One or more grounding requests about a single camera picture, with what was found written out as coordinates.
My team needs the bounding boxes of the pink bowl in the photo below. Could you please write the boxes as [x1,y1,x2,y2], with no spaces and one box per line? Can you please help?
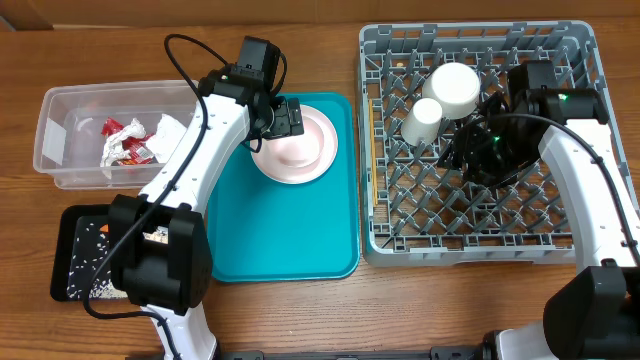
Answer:
[267,131,324,168]

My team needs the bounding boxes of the black plastic tray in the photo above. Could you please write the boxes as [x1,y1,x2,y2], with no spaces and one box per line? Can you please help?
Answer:
[49,201,200,302]

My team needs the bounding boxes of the grey dishwasher rack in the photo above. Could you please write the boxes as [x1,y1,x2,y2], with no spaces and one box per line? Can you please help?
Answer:
[357,20,609,267]

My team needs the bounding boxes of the white bowl with food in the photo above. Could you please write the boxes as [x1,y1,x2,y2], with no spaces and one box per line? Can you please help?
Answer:
[422,62,480,120]

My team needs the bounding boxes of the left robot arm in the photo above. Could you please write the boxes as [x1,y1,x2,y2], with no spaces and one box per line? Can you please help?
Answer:
[105,65,303,359]

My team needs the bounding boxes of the spilled rice and nuts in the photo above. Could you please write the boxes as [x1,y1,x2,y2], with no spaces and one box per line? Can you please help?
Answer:
[66,216,127,301]

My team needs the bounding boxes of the wooden chopstick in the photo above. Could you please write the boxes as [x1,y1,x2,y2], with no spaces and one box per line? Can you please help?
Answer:
[368,99,378,208]

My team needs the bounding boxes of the clear plastic bin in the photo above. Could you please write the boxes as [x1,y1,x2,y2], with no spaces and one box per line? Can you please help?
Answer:
[33,80,196,190]

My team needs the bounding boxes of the teal plastic tray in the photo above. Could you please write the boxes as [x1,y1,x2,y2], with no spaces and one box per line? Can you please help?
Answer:
[207,92,360,283]

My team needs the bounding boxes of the pink plate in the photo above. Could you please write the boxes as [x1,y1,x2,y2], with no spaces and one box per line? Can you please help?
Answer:
[252,105,338,184]

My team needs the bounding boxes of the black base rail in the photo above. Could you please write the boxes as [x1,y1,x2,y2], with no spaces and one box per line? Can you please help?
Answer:
[213,345,493,360]

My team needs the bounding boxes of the red snack wrapper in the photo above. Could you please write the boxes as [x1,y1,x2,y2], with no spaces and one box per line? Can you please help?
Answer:
[101,117,156,167]

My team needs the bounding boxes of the white paper cup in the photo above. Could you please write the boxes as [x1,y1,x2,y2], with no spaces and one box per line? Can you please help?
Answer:
[401,98,443,146]

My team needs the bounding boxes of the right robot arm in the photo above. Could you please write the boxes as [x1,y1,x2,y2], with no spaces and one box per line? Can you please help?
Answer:
[438,87,639,359]

